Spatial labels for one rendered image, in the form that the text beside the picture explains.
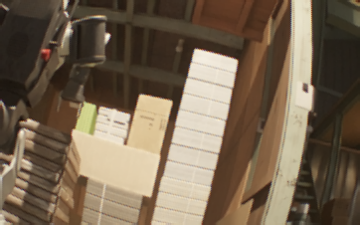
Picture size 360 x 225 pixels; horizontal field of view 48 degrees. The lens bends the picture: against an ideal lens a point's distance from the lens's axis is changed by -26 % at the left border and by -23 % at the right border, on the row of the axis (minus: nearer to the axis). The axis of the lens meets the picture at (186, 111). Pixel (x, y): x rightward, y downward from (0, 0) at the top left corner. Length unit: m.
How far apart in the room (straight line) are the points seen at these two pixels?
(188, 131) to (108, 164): 0.39
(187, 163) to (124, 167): 0.28
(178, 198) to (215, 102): 0.48
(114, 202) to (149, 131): 0.39
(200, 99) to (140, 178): 0.46
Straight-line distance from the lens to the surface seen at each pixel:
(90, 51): 1.42
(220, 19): 3.05
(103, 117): 2.30
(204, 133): 2.27
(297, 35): 2.08
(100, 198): 2.17
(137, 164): 2.21
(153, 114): 2.29
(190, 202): 2.19
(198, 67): 2.38
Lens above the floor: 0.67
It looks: 20 degrees up
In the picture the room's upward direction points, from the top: 13 degrees clockwise
